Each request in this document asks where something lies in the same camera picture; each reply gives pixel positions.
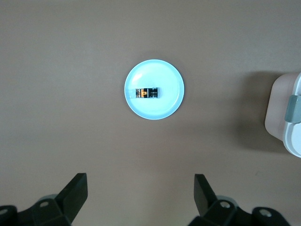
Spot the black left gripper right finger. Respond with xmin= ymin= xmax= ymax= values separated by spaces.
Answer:
xmin=189 ymin=174 xmax=289 ymax=226

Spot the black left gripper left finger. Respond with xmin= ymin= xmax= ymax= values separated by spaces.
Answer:
xmin=0 ymin=173 xmax=88 ymax=226

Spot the orange push-button switch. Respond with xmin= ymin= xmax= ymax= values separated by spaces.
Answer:
xmin=135 ymin=87 xmax=159 ymax=99

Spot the white lidded lunch box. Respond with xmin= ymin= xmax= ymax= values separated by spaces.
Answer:
xmin=264 ymin=72 xmax=301 ymax=158

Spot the grey box latch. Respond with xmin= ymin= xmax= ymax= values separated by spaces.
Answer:
xmin=284 ymin=95 xmax=301 ymax=124

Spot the light blue round plate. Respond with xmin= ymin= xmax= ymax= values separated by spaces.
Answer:
xmin=124 ymin=59 xmax=185 ymax=121

